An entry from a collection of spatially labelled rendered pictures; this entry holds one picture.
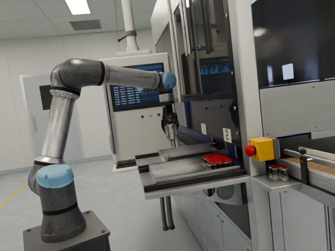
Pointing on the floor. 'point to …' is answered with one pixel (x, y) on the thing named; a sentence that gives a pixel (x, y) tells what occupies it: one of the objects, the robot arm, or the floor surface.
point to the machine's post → (250, 119)
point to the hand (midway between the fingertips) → (172, 138)
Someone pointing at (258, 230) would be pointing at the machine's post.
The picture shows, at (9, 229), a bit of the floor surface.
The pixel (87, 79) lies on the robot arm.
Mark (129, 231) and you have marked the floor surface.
